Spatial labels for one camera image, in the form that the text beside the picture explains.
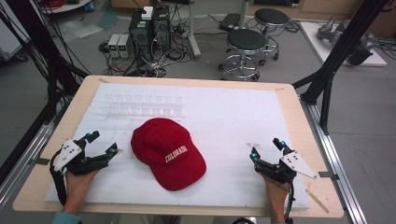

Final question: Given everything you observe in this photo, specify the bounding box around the tangle of floor cables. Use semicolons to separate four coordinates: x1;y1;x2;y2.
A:
98;18;200;78

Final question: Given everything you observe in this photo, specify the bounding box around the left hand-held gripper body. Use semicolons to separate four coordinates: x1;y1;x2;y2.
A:
53;138;110;175

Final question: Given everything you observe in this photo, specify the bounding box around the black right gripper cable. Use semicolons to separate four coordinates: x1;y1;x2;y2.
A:
283;181;296;224

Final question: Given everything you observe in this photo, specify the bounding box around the black metal frame stand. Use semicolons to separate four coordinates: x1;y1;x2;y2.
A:
290;0;392;136

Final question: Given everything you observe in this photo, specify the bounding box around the black computer tower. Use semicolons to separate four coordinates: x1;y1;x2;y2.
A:
128;8;154;62
151;5;172;52

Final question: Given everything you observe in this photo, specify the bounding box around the aluminium rail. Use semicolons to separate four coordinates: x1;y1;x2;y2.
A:
299;96;369;224

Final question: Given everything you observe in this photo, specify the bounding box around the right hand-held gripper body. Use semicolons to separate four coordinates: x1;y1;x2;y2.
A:
254;148;318;185

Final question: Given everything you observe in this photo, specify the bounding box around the clear plastic compartment tray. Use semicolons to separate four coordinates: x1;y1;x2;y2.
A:
98;92;185;121

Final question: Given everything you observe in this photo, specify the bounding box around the white floor board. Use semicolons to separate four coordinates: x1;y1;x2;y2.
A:
299;21;389;67

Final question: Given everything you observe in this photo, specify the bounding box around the thin wooden stick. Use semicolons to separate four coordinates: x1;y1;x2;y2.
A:
305;188;331;215

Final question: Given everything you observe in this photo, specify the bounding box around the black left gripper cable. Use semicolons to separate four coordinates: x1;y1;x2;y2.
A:
49;148;68;207

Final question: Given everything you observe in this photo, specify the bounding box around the large black round stool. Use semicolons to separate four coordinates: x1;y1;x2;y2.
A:
218;28;267;82

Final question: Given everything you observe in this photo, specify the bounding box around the person's left hand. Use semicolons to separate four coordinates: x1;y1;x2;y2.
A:
63;168;100;217

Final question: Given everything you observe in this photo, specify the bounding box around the white box with black plug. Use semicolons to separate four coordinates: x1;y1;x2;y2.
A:
140;6;155;21

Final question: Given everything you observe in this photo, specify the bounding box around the small black round stool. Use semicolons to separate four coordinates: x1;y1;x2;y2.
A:
253;7;290;67

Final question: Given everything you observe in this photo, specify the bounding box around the grey power supply box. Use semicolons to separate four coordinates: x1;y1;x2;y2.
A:
106;33;121;59
117;34;134;59

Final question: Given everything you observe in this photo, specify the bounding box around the person's right hand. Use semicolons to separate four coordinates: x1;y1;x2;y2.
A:
262;174;290;224

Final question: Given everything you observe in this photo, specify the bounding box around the red baseball cap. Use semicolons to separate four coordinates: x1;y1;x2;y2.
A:
130;117;207;192

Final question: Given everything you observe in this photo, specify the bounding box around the grey metal desk leg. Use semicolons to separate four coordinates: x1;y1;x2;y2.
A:
186;0;203;61

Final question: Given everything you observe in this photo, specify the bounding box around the black stand with cable bundle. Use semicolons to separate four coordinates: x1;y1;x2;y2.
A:
0;0;92;125

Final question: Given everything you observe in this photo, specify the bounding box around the white foam mat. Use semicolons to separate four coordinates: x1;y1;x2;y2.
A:
44;82;311;210

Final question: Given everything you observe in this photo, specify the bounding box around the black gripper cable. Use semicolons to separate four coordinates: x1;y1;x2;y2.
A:
49;148;68;207
283;181;296;224

